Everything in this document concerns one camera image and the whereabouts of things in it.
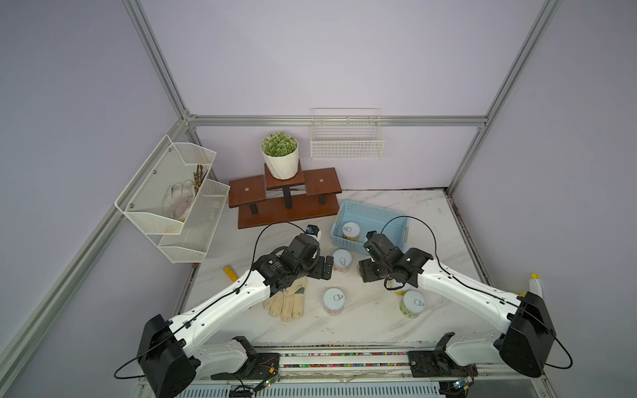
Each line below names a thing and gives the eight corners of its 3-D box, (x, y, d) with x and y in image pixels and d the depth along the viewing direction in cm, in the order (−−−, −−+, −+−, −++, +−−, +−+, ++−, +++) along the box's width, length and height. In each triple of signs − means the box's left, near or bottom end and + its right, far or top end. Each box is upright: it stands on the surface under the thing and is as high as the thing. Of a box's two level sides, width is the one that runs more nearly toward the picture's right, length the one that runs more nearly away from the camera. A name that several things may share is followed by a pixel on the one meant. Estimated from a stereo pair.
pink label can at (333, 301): (323, 315, 85) (323, 309, 80) (324, 294, 90) (323, 288, 85) (344, 315, 85) (346, 309, 80) (343, 294, 90) (344, 288, 85)
